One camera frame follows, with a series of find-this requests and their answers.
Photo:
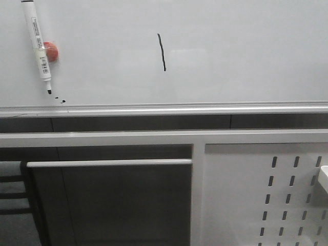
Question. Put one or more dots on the white slotted pegboard panel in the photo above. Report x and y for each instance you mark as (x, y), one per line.
(264, 194)

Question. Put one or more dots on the large white whiteboard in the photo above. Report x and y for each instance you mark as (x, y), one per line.
(167, 57)

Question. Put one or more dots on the red round magnet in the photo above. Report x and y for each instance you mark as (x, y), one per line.
(51, 51)

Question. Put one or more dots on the white upper marker tray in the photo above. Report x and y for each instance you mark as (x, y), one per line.
(323, 177)

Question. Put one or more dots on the white whiteboard marker black tip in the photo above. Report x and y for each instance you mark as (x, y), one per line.
(39, 49)

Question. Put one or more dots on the dark hanging flip panel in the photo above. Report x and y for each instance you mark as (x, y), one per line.
(115, 202)

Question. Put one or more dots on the white whiteboard stand frame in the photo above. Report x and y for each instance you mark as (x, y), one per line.
(198, 139)

